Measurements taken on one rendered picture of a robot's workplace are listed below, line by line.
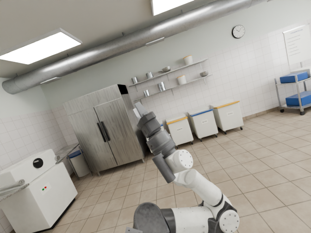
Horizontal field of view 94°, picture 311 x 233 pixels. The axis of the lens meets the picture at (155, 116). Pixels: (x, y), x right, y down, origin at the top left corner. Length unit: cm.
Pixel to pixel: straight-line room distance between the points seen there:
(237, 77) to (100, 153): 416
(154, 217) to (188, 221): 12
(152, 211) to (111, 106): 308
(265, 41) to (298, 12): 99
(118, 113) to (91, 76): 163
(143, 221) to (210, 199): 24
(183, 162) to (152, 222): 21
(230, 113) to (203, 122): 67
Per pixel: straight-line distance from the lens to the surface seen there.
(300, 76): 472
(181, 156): 50
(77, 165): 480
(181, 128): 371
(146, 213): 57
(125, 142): 362
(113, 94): 351
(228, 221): 65
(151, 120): 51
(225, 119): 397
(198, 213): 64
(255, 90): 499
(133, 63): 433
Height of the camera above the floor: 162
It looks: 9 degrees down
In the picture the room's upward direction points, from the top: 19 degrees counter-clockwise
